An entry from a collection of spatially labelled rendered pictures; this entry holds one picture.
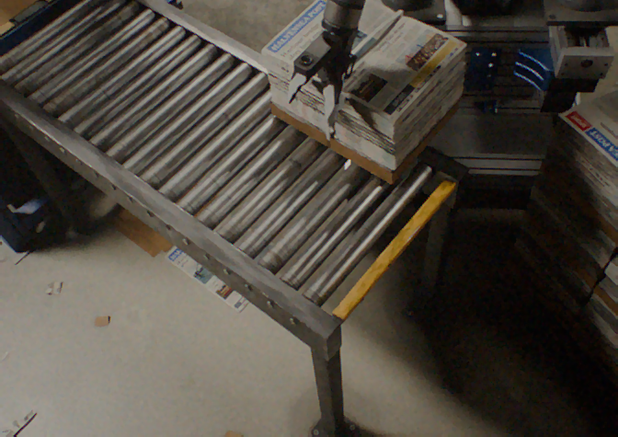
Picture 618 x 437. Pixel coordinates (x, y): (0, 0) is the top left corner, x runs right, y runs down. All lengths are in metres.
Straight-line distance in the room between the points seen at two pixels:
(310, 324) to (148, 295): 1.12
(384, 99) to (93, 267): 1.46
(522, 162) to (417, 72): 0.99
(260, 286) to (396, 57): 0.59
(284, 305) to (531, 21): 1.17
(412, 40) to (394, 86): 0.15
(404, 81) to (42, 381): 1.57
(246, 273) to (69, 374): 1.07
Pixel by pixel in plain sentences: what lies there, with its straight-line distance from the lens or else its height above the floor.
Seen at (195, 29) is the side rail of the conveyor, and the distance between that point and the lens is 2.00.
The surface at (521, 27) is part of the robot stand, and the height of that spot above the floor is 0.73.
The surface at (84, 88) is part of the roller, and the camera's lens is 1.94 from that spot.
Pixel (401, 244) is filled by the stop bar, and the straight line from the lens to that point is 1.46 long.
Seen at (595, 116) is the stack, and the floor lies 0.83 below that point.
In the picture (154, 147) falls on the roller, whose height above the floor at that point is 0.80.
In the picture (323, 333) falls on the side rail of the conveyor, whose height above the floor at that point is 0.80.
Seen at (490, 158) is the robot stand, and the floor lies 0.22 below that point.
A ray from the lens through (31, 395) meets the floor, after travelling 2.42.
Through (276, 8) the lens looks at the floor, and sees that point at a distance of 3.29.
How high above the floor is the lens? 2.07
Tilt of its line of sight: 56 degrees down
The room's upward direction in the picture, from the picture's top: 6 degrees counter-clockwise
